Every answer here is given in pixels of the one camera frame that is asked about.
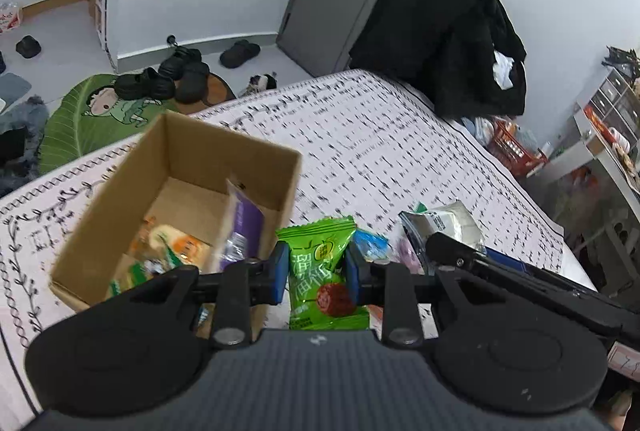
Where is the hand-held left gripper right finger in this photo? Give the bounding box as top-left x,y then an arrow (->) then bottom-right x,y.
345,242 -> 501,347

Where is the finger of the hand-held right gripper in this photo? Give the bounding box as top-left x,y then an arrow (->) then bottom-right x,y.
484,247 -> 598,294
425,233 -> 640,347

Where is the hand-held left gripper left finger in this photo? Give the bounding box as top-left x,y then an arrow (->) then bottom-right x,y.
105,242 -> 291,349

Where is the white clear snack packet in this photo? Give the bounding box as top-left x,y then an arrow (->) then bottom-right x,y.
400,200 -> 487,257

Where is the light green red-fruit snack packet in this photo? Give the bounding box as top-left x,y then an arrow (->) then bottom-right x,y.
276,216 -> 371,331

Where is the small blue yellow-print snack packet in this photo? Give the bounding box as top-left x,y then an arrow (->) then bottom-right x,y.
352,228 -> 391,262

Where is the small purple snack packet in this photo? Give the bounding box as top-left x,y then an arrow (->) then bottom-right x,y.
390,236 -> 426,272

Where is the purple white snack packet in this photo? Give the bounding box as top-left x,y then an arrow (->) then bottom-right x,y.
217,178 -> 266,272

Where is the orange cracker packet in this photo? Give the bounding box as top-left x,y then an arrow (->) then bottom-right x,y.
127,216 -> 211,272

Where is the green biscuit packet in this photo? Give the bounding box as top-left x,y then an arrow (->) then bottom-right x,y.
107,256 -> 186,302

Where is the brown cardboard box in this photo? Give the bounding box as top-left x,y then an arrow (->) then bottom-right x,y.
49,112 -> 303,339

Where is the red plastic basket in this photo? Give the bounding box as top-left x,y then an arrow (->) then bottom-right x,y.
487,120 -> 548,176

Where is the white black-patterned printed blanket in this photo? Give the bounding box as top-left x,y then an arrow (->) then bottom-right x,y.
0,68 -> 566,417

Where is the white desk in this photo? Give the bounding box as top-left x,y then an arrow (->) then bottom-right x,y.
525,101 -> 640,272

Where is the white crumpled cloth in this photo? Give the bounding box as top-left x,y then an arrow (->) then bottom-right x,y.
492,51 -> 516,90

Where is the grey drawer organizer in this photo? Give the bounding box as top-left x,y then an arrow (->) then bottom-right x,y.
582,66 -> 640,136

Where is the black white plush slipper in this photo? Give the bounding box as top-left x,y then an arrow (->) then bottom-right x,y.
240,73 -> 278,96

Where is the black clog shoe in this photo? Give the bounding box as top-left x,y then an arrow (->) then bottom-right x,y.
174,61 -> 211,104
158,47 -> 203,79
114,67 -> 177,100

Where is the black jacket on chair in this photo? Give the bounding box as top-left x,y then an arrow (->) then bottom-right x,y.
348,0 -> 528,118

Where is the green leaf floor mat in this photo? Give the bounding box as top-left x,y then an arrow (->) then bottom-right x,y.
37,73 -> 236,176

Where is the grey fluffy cloth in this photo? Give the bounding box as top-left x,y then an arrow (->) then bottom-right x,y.
0,96 -> 51,196

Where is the pink white package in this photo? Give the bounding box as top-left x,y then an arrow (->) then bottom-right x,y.
0,1 -> 23,34

